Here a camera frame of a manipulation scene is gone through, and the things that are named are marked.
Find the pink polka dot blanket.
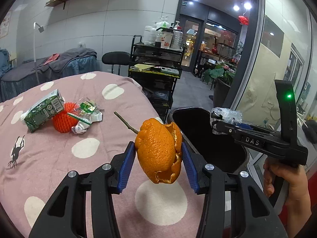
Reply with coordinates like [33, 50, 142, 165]
[0, 71, 206, 238]

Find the person's right forearm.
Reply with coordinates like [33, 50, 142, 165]
[285, 198, 313, 238]

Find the white floor lamp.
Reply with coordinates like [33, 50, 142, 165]
[33, 22, 45, 83]

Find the glass double door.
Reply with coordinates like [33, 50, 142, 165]
[180, 13, 206, 73]

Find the black trash bin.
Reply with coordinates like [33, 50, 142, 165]
[167, 107, 249, 175]

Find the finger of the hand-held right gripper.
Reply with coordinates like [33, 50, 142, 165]
[210, 111, 275, 135]
[210, 119, 239, 137]

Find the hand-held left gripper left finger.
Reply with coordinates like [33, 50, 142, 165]
[28, 141, 137, 238]

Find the blue cloth pile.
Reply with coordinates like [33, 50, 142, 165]
[0, 49, 10, 77]

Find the brown twig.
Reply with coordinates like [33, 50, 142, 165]
[114, 111, 139, 134]

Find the orange peel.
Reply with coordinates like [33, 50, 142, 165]
[135, 118, 183, 184]

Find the group of bottles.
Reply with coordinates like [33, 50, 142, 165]
[144, 15, 184, 50]

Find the black round stool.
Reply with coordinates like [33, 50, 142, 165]
[102, 51, 131, 76]

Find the clear plastic wrapper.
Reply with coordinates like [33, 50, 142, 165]
[210, 107, 243, 127]

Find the potted green plant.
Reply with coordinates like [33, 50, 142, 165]
[202, 63, 236, 107]

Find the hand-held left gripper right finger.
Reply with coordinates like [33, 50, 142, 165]
[181, 142, 289, 238]

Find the green drink carton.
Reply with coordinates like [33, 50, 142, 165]
[23, 89, 65, 132]

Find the grey massage bed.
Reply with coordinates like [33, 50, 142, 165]
[0, 48, 97, 102]

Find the green and white crumpled wrapper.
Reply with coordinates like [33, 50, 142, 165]
[67, 99, 104, 135]

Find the wall poster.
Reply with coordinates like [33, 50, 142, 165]
[0, 10, 13, 39]

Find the red foam fruit net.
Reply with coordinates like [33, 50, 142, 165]
[53, 102, 80, 133]

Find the person's right hand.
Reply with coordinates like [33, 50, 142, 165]
[263, 157, 310, 205]

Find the black trolley cart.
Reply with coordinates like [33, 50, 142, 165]
[128, 35, 184, 122]

